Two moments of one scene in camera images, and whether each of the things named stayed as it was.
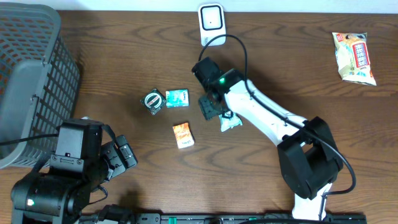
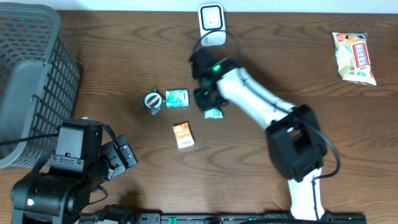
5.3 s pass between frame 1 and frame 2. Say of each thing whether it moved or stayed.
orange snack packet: stayed
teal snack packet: stayed
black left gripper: stayed
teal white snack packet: moved
